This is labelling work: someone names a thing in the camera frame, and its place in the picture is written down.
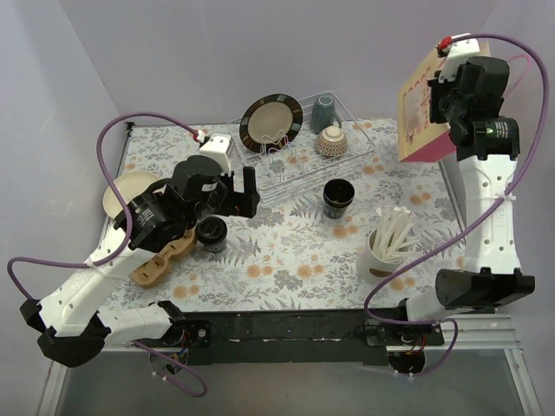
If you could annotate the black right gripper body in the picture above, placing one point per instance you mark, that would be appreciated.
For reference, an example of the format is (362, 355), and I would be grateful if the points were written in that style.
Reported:
(440, 101)

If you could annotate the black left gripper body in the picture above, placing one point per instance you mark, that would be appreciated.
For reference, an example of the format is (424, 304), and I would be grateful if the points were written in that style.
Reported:
(238, 198)

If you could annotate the black cup lid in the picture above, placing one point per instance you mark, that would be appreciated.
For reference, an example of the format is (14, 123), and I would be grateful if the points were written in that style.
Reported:
(211, 230)

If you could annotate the dark translucent takeout cup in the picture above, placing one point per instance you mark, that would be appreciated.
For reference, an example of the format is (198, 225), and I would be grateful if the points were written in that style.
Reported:
(214, 246)

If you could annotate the paper bag pink handles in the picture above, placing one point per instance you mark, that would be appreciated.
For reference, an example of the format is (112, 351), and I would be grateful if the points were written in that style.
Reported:
(420, 140)

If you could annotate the brown cardboard cup carrier stack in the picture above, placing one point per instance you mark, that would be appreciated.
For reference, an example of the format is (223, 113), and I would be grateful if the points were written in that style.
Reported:
(153, 272)

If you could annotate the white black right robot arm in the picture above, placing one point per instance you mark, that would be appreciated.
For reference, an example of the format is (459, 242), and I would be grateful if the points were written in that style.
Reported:
(491, 274)

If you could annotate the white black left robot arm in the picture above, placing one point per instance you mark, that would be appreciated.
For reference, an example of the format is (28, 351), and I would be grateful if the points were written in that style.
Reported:
(73, 326)

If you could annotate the dark rimmed plate in rack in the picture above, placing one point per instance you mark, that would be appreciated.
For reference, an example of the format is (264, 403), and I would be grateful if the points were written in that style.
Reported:
(271, 123)

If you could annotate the cream plate on table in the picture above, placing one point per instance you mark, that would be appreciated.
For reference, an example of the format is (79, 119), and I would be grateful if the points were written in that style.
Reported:
(130, 185)

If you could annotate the patterned ceramic bowl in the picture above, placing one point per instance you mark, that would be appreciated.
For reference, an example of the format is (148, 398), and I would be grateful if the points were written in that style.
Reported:
(331, 142)

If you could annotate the grey green mug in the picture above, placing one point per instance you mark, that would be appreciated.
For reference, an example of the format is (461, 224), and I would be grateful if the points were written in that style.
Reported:
(324, 114)

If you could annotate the floral tablecloth mat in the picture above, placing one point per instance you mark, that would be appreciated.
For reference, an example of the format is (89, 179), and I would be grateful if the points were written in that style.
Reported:
(290, 256)

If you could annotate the white cup with stirrers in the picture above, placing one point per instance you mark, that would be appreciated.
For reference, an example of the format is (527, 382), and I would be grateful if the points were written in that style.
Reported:
(388, 246)

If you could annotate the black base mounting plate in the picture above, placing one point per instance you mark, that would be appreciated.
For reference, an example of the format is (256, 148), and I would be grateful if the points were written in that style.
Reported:
(298, 336)

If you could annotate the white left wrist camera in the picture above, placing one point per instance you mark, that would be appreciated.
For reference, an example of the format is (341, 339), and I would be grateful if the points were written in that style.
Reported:
(217, 147)

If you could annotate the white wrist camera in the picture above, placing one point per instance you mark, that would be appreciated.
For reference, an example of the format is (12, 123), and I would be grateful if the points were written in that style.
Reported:
(217, 147)
(454, 50)

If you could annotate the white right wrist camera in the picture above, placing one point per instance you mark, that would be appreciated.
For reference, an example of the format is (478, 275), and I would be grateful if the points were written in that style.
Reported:
(454, 50)

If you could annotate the white wire dish rack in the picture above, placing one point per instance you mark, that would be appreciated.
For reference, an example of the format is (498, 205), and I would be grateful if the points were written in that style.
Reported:
(297, 167)

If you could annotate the aluminium frame rail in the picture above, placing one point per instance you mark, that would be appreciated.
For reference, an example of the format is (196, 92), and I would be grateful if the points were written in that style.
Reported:
(298, 377)

